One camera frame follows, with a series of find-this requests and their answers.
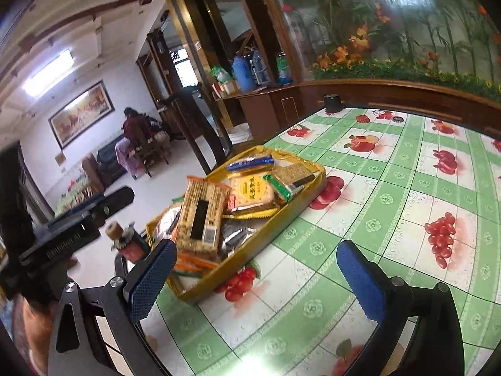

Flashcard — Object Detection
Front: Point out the orange seaweed cracker packet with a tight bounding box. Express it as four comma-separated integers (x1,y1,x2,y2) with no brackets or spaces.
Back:
174,176,231,261

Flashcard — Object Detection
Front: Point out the yellow salted egg biscuit packet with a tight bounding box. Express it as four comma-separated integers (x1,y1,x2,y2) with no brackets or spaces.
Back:
225,172,280,220

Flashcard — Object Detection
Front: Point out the blue striped snack packet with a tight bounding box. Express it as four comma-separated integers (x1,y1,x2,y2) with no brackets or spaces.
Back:
226,154,275,172

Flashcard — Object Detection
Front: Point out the orange-label cracker packet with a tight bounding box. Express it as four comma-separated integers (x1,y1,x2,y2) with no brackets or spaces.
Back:
173,253,219,279

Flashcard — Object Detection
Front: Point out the green-edged sesame cracker packet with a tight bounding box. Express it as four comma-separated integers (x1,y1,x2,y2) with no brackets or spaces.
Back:
262,163,315,202

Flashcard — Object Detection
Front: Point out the person's left hand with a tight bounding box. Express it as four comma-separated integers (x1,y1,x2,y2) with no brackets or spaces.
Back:
13,295,57,375

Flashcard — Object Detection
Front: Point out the green fruit-pattern tablecloth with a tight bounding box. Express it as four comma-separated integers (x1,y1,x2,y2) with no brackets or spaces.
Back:
143,109,500,375

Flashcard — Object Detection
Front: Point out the yellow rectangular snack tray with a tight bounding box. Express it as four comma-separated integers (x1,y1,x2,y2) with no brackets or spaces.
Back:
146,145,327,303

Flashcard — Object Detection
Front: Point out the framed landscape painting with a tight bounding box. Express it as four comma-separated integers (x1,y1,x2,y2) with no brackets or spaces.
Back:
49,81,115,149

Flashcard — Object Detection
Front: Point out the seated person in dark red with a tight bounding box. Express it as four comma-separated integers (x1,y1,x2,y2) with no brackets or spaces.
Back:
115,107,158,181

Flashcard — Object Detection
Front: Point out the ceiling fluorescent light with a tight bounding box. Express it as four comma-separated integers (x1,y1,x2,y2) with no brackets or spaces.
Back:
22,49,75,99

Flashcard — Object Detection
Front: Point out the small black cylinder on table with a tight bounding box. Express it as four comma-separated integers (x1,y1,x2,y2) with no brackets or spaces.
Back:
323,94,344,115

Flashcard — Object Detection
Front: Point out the dark wooden chair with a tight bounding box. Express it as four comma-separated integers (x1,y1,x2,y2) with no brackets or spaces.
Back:
156,82,233,175

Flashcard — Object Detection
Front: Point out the wooden sideboard cabinet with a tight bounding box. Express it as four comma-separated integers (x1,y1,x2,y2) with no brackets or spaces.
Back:
216,79,500,142

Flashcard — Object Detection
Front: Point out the blue thermos jug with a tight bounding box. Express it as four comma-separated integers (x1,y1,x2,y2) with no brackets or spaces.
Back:
232,56,256,92

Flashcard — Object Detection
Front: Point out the flower mural glass panel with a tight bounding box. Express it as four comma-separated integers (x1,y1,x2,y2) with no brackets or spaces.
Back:
276,0,500,101

